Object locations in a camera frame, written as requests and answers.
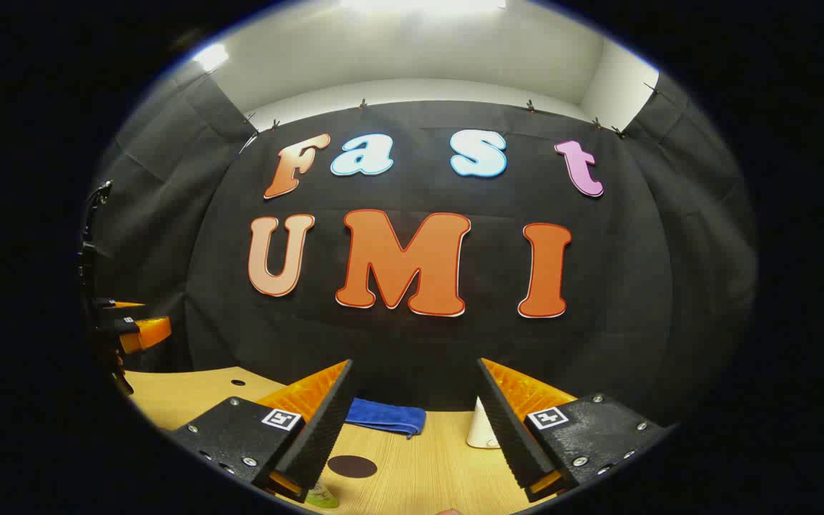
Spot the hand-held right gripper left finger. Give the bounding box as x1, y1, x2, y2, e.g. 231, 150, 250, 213
167, 359, 355, 504

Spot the white toaster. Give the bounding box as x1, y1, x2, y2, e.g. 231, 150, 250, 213
466, 397, 502, 450

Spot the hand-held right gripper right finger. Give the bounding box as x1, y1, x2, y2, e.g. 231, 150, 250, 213
476, 358, 672, 504

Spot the dark brown round coaster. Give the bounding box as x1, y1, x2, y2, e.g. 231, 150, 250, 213
327, 455, 378, 479

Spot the plastic water bottle green label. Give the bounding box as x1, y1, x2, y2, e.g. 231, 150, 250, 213
305, 481, 341, 510

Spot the blue folded towel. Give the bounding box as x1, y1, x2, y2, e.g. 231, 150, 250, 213
345, 398, 427, 439

